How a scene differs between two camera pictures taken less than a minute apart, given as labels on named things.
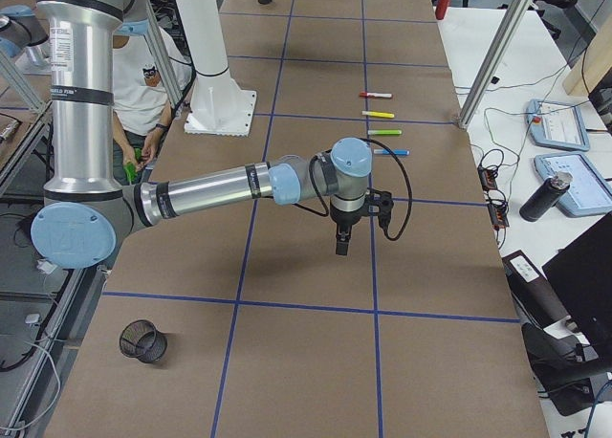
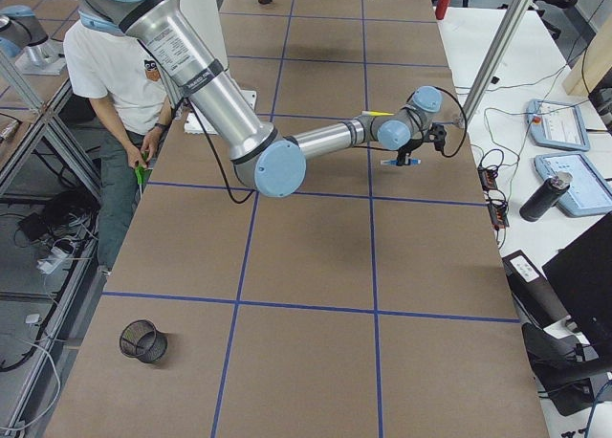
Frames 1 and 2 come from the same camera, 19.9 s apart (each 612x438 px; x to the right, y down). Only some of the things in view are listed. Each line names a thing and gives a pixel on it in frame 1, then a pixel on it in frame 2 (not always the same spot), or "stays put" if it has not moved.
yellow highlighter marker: (378, 114) stays put
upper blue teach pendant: (557, 125) stays put
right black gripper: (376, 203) → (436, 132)
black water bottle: (545, 196) stays put
